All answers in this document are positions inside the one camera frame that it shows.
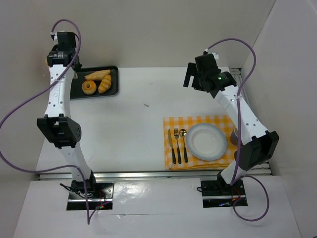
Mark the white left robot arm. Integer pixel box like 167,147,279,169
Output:
37,32,96,194

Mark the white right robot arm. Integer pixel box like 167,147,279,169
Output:
183,52,279,191

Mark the striped bread roll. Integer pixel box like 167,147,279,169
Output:
98,74,112,94

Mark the black baking tray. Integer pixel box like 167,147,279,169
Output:
70,66,119,100

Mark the long flat pastry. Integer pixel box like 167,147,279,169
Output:
85,69,111,81

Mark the white plate blue rim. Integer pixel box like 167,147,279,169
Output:
185,123,227,161

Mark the purple mug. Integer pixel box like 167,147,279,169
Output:
230,127,238,146

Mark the yellow checkered cloth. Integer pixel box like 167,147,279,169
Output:
163,115,237,171

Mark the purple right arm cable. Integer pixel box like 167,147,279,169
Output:
205,38,270,221

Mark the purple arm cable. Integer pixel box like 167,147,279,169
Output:
0,19,97,225
205,38,270,221

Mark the orange ring donut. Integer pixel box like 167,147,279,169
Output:
82,80,97,95

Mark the gold spoon black handle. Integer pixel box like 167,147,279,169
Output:
179,129,188,163

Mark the black handled fork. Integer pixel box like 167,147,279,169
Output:
174,128,182,164

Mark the black handled knife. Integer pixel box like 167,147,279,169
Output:
168,129,176,164

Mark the aluminium front rail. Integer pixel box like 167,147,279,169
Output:
37,171,221,181

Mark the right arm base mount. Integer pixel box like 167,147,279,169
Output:
196,180,248,208

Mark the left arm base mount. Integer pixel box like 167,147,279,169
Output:
60,182,114,211

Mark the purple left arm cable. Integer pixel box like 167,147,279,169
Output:
0,19,97,225

